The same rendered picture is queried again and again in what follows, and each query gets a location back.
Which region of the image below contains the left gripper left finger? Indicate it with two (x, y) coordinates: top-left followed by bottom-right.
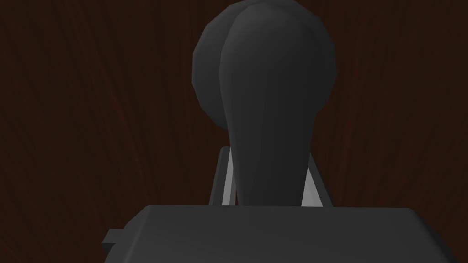
(208, 146), (238, 206)

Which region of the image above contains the black door handle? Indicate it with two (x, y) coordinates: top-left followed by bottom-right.
(191, 0), (337, 207)

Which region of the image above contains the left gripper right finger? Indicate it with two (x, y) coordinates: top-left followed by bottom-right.
(301, 153), (334, 208)

